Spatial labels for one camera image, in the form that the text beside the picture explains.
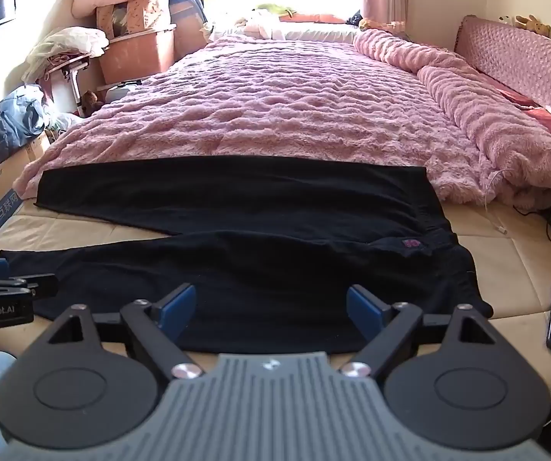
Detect rolled pink fluffy duvet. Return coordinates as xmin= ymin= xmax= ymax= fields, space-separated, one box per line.
xmin=352 ymin=28 xmax=551 ymax=213

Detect black pants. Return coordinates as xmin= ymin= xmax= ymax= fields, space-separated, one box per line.
xmin=0 ymin=156 xmax=495 ymax=353

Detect white clothes pile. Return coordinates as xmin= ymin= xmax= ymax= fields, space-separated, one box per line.
xmin=25 ymin=26 xmax=109 ymax=78

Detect pink plastic storage box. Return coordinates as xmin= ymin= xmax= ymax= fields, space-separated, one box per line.
xmin=97 ymin=25 xmax=179 ymax=85

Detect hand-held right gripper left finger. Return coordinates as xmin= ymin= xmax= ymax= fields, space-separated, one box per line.
xmin=47 ymin=283 xmax=204 ymax=382

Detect white crumpled cloth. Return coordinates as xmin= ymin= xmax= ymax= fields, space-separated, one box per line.
xmin=235 ymin=10 xmax=287 ymax=40

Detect pink quilted headboard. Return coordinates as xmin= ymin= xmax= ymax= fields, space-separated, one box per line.
xmin=455 ymin=14 xmax=551 ymax=142

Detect white loose cable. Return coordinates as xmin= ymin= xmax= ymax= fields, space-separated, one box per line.
xmin=484 ymin=169 xmax=511 ymax=235

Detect tan plush bunny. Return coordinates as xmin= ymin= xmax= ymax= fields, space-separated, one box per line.
xmin=514 ymin=13 xmax=551 ymax=38

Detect blue fabric storage bag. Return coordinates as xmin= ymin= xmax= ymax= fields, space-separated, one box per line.
xmin=169 ymin=0 xmax=209 ymax=61

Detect red bed sheet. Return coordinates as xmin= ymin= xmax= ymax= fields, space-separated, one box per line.
xmin=481 ymin=73 xmax=551 ymax=157

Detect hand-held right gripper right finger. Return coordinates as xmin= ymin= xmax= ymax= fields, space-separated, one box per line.
xmin=340 ymin=284 xmax=502 ymax=380

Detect green cloth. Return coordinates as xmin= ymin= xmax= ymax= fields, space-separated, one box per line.
xmin=255 ymin=3 xmax=296 ymax=17

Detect small folding table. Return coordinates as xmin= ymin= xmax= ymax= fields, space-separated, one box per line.
xmin=44 ymin=55 xmax=93 ymax=117

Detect cardboard box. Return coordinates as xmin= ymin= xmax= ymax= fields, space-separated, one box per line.
xmin=0 ymin=129 xmax=53 ymax=247

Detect pink fluffy blanket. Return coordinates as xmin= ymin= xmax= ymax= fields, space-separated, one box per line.
xmin=13 ymin=33 xmax=497 ymax=202

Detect floral fabric storage bag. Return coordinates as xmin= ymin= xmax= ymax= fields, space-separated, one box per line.
xmin=95 ymin=0 xmax=176 ymax=39

